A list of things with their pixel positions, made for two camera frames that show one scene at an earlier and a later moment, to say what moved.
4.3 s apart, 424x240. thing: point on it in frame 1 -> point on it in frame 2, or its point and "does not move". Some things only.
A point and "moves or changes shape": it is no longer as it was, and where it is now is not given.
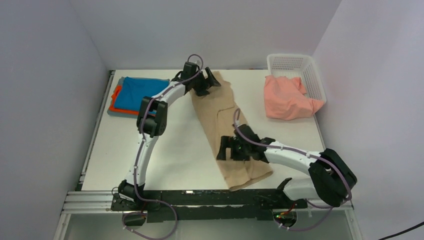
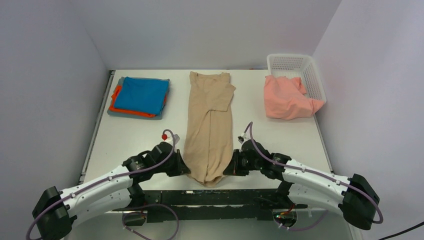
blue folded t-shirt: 131,91 does not move
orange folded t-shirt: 112,107 does not move
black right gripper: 228,142 -> 234,168
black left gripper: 207,83 -> 180,168
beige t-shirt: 220,118 moves or changes shape
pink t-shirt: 284,98 does not move
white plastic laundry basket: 304,66 does not move
